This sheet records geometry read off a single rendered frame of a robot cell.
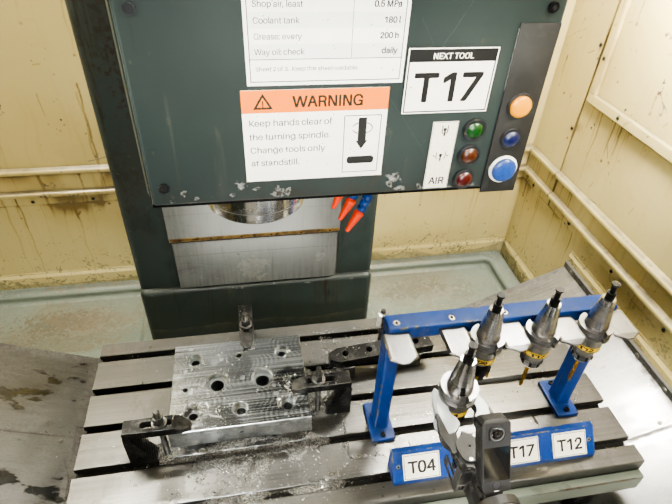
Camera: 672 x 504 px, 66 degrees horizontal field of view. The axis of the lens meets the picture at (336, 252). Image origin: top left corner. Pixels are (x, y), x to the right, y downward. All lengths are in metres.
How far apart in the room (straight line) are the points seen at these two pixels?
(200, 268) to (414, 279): 0.91
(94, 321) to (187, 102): 1.52
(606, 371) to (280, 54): 1.32
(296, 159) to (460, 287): 1.56
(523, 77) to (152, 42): 0.38
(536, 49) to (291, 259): 1.04
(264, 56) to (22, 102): 1.29
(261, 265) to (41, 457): 0.74
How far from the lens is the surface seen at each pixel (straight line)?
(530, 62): 0.62
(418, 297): 2.00
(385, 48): 0.56
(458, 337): 1.00
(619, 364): 1.65
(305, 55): 0.54
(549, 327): 1.03
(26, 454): 1.61
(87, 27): 1.27
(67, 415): 1.68
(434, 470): 1.17
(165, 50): 0.54
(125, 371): 1.39
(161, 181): 0.60
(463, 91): 0.60
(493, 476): 0.85
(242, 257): 1.48
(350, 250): 1.56
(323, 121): 0.57
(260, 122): 0.56
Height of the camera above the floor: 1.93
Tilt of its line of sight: 39 degrees down
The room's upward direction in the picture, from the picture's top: 3 degrees clockwise
